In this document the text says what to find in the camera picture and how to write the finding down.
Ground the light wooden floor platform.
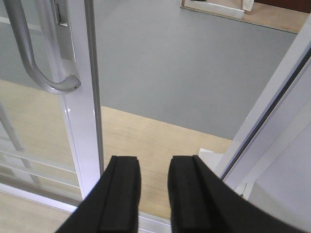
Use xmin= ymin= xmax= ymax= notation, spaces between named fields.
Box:
xmin=0 ymin=81 xmax=231 ymax=219

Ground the far white support frame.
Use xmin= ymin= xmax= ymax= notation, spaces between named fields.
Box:
xmin=181 ymin=0 xmax=254 ymax=19

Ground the white door jamb frame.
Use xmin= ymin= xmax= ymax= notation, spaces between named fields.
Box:
xmin=198 ymin=21 xmax=311 ymax=197

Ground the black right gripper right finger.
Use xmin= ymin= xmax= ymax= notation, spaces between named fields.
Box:
xmin=168 ymin=155 xmax=297 ymax=233

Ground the far wooden platform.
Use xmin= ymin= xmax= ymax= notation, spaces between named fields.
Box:
xmin=182 ymin=0 xmax=310 ymax=33

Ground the white framed sliding glass door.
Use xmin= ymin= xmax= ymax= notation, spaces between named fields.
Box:
xmin=0 ymin=0 xmax=103 ymax=212

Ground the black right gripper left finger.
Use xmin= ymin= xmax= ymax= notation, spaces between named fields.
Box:
xmin=57 ymin=156 xmax=141 ymax=233

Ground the silver door handle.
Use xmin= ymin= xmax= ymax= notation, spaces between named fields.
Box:
xmin=4 ymin=0 xmax=81 ymax=95

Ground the silver lock plate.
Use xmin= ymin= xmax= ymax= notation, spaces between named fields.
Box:
xmin=54 ymin=0 xmax=69 ymax=27

